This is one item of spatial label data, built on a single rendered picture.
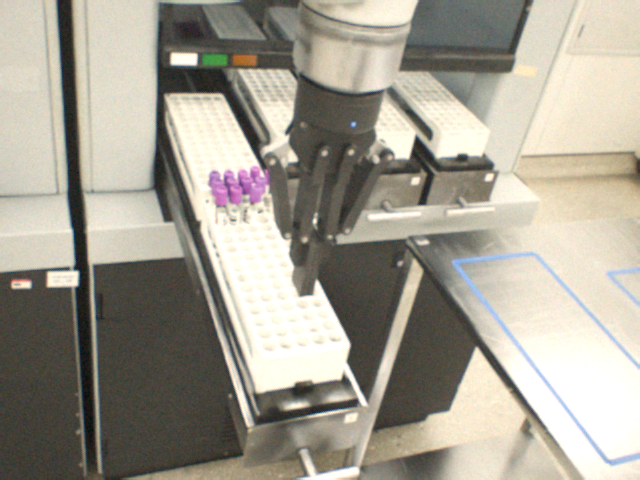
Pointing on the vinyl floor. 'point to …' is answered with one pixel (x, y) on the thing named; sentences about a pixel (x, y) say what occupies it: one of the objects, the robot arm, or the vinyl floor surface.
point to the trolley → (531, 348)
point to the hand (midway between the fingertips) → (307, 262)
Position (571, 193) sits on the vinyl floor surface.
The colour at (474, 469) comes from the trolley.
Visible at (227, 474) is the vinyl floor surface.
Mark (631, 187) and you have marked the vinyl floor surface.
